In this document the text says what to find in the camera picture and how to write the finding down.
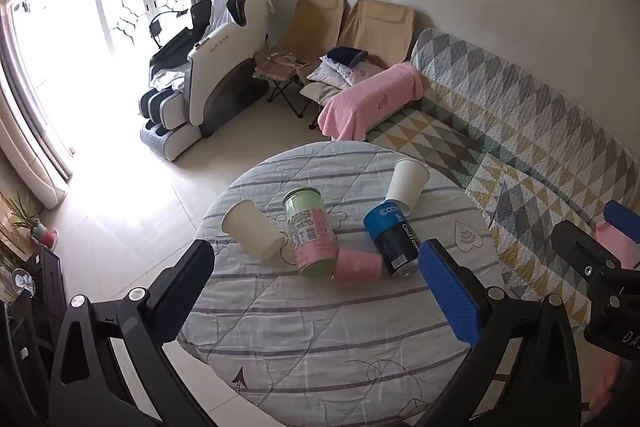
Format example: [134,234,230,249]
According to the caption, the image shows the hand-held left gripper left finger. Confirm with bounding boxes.
[47,238,224,427]

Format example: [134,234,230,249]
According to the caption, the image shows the white towel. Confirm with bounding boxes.
[207,0,275,34]

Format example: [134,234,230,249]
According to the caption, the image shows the pink flower pot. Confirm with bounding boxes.
[31,222,60,249]

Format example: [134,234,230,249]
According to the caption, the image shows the white paper cup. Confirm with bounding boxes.
[221,199,290,264]
[384,158,431,218]

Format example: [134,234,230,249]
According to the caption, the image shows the white patterned pillow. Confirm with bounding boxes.
[306,56,389,90]

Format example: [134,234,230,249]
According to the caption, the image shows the green and pink tumbler cup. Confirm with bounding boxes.
[282,187,337,281]

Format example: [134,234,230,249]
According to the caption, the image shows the dark blue cushion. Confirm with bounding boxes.
[327,47,369,68]

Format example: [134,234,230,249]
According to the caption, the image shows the brown side curtain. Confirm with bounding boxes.
[0,19,76,188]

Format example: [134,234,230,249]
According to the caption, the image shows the white massage chair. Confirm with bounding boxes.
[138,0,275,163]

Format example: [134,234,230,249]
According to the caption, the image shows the glass balcony doors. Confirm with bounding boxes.
[9,0,195,152]

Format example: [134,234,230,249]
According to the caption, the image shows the dark tv cabinet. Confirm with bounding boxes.
[0,247,67,427]

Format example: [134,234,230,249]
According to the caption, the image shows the beige folding chair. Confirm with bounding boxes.
[252,0,351,120]
[300,0,416,131]

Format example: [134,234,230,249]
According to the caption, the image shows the beige cushion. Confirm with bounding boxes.
[300,81,347,108]

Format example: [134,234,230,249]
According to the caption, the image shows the pink cloth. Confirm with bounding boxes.
[596,219,640,271]

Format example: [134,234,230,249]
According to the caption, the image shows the small pink cup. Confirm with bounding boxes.
[330,247,385,291]

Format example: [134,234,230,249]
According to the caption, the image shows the sofa with triangle quilt cover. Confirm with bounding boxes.
[366,27,640,334]

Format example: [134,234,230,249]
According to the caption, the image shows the round table with striped cloth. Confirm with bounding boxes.
[177,141,507,427]

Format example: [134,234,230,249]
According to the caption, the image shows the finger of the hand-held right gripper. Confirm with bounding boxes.
[551,220,624,292]
[603,200,640,236]

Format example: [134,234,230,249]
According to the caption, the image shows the patterned cloth bundle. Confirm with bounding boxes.
[253,50,312,81]

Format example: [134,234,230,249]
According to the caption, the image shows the pink blanket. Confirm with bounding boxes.
[317,63,425,142]

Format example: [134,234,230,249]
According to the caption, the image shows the blue and black can cup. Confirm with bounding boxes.
[363,201,420,279]

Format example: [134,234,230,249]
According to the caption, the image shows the green potted plant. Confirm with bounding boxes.
[7,191,51,234]

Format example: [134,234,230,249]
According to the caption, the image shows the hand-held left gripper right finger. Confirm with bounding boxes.
[414,239,584,427]

